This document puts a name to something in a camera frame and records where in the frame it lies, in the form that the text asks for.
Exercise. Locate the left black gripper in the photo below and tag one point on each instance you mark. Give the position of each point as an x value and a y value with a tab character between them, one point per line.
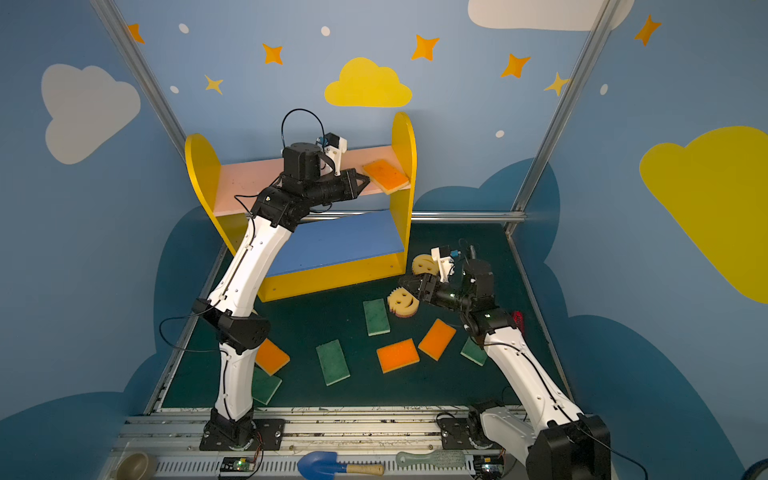
349	184

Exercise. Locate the yellow shelf with pink and blue boards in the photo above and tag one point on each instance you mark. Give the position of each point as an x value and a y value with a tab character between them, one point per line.
319	255

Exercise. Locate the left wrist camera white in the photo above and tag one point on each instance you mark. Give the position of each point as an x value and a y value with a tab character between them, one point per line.
335	147

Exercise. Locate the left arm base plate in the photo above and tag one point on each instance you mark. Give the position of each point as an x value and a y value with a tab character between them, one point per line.
221	434

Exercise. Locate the beige bowl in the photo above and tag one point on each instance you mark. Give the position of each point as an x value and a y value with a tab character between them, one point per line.
136	466

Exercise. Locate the yellow smiley sponge centre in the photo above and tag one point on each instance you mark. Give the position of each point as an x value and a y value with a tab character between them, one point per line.
402	303

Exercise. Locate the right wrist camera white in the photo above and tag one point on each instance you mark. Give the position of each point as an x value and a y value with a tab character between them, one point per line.
443	257

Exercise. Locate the green sponge right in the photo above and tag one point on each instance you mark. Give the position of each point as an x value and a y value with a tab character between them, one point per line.
473	352

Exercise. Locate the green sponge centre upright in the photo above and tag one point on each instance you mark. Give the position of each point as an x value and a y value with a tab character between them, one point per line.
376	317

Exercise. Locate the green sponge centre front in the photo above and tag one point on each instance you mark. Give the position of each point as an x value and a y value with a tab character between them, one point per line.
333	363

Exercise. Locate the aluminium frame rail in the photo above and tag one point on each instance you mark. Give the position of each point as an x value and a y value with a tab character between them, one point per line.
513	217

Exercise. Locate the yellow smiley sponge near shelf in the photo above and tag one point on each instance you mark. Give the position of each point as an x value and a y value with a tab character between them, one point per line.
424	264

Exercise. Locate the circuit board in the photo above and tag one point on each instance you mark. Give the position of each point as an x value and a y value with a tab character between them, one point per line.
488	467
237	465

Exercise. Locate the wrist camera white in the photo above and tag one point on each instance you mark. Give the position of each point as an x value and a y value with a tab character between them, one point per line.
335	147
443	257

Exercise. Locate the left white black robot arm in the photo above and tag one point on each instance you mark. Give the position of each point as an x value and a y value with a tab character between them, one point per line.
271	220

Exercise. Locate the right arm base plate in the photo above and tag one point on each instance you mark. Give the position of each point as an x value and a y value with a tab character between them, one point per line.
461	433

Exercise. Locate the right circuit board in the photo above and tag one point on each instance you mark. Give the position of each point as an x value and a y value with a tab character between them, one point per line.
488	467

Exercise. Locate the blue toy shovel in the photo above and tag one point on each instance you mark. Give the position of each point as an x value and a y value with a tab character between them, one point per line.
322	465

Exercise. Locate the left circuit board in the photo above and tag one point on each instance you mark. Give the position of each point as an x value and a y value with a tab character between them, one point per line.
237	465

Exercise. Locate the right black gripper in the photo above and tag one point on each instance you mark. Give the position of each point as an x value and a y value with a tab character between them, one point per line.
425	288

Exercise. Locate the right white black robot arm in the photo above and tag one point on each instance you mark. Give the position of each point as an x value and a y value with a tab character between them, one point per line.
558	441

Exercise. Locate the orange sponge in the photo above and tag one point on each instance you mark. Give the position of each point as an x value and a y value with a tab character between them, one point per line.
437	339
270	358
398	355
386	176

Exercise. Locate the red bottle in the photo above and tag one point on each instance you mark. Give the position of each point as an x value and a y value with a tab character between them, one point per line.
519	322

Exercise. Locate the green sponge left front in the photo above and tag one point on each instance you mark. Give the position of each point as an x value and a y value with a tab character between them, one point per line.
264	386

